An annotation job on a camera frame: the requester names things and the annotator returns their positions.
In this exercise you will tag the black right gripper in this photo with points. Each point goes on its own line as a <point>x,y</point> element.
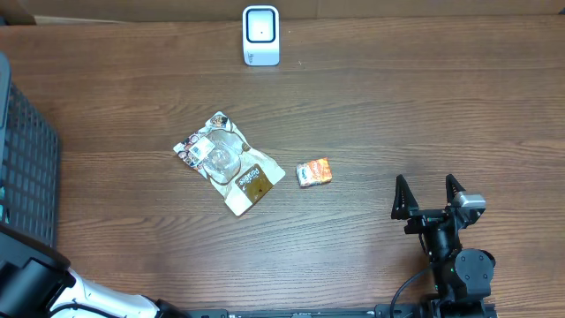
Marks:
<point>402,210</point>

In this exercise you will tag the orange tissue pack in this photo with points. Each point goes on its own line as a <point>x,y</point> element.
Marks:
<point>313,173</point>

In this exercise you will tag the beige brown snack pouch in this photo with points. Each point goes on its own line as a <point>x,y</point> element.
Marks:
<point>220,153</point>

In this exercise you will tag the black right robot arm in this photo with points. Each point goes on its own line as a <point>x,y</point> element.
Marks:
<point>462,277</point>

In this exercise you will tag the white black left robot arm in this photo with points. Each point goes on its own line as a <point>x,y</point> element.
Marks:
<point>37,281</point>

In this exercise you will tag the white barcode scanner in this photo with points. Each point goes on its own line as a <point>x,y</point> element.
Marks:
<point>261,35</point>

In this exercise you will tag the black mesh basket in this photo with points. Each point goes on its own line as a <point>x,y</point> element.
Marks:
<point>30,165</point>

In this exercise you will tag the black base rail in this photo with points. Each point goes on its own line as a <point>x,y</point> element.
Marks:
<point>379,311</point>

